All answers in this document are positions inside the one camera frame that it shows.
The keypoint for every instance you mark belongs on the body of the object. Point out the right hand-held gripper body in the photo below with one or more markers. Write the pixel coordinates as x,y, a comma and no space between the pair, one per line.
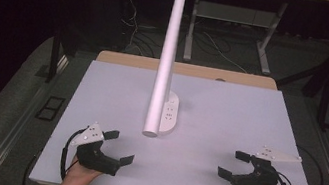
259,181

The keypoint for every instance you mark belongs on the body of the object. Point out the person's left hand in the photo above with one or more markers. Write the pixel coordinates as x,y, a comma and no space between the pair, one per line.
77,174

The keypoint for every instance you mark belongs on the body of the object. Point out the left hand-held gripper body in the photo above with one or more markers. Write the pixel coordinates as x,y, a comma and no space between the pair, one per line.
97,159

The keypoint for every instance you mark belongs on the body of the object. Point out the desk with grey metal legs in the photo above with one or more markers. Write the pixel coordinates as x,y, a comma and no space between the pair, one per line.
233,14

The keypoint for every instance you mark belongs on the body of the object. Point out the white desk lamp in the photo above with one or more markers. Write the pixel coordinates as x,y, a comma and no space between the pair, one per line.
163,72

